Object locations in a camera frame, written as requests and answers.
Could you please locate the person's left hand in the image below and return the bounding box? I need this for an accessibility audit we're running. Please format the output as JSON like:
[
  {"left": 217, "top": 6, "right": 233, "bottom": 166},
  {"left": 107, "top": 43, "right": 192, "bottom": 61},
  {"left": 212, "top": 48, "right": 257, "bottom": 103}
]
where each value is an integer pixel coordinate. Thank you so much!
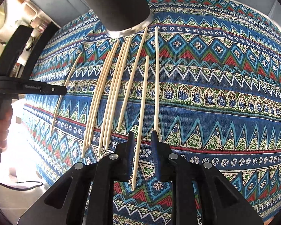
[{"left": 0, "top": 105, "right": 13, "bottom": 151}]

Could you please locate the wooden chopstick slanted middle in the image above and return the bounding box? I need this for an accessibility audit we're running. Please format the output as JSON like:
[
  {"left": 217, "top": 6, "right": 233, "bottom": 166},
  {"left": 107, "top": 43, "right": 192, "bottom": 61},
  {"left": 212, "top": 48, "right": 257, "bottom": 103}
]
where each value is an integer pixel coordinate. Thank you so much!
[{"left": 117, "top": 27, "right": 148, "bottom": 132}]

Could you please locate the wooden chopstick left pair right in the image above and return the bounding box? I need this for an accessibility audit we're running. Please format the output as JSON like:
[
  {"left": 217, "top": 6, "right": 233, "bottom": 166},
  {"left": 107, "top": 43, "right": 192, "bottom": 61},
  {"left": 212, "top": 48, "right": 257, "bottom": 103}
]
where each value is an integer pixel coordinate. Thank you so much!
[{"left": 84, "top": 40, "right": 120, "bottom": 149}]

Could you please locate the wooden chopstick pair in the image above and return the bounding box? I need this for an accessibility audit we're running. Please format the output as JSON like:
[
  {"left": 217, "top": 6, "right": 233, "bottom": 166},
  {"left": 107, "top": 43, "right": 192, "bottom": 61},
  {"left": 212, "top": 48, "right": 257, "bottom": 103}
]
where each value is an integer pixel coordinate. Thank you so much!
[
  {"left": 103, "top": 37, "right": 131, "bottom": 150},
  {"left": 98, "top": 42, "right": 126, "bottom": 156},
  {"left": 107, "top": 37, "right": 132, "bottom": 145},
  {"left": 81, "top": 49, "right": 113, "bottom": 159},
  {"left": 84, "top": 40, "right": 120, "bottom": 149}
]

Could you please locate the wooden chopstick center pair right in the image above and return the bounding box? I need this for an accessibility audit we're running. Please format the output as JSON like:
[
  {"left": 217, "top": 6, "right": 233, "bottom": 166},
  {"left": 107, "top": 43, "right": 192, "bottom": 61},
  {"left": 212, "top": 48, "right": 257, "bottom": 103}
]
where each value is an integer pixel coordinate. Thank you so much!
[{"left": 107, "top": 37, "right": 132, "bottom": 145}]

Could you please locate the blue patterned tablecloth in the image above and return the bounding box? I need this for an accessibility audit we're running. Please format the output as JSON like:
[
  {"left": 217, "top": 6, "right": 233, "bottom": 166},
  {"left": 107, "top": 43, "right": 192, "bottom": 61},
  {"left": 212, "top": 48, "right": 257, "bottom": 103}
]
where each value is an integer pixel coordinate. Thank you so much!
[{"left": 23, "top": 0, "right": 281, "bottom": 224}]

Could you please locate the wooden chopstick center pair left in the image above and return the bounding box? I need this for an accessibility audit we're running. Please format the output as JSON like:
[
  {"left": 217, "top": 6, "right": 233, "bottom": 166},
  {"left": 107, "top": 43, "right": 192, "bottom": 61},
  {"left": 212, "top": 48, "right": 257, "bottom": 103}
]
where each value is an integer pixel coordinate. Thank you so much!
[{"left": 98, "top": 42, "right": 126, "bottom": 156}]

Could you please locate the wooden chopstick center pair middle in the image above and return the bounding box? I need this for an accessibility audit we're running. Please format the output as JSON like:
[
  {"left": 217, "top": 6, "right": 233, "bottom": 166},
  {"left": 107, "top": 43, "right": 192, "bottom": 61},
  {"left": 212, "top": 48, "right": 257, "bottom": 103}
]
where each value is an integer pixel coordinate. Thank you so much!
[{"left": 103, "top": 37, "right": 131, "bottom": 150}]

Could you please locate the black mesh utensil holder cup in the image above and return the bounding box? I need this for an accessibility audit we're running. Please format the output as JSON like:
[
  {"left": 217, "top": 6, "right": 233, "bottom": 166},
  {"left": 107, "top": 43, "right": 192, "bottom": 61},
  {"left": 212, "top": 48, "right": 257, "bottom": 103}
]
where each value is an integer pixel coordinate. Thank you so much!
[{"left": 85, "top": 0, "right": 154, "bottom": 38}]

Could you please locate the black cable on floor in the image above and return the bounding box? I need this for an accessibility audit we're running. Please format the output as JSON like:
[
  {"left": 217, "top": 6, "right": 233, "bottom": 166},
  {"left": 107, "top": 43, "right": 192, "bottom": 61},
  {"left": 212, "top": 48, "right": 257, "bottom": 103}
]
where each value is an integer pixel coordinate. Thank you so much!
[{"left": 0, "top": 176, "right": 44, "bottom": 192}]

